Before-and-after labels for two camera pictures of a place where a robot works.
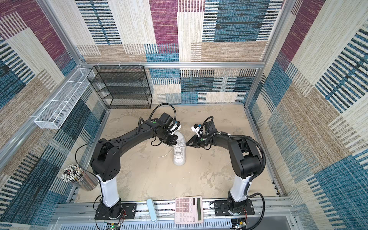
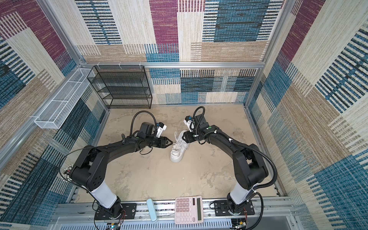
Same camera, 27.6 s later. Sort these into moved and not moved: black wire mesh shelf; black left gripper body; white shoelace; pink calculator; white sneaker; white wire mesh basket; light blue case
Moved: white shoelace; white sneaker; black left gripper body
Not moved: white wire mesh basket; light blue case; pink calculator; black wire mesh shelf
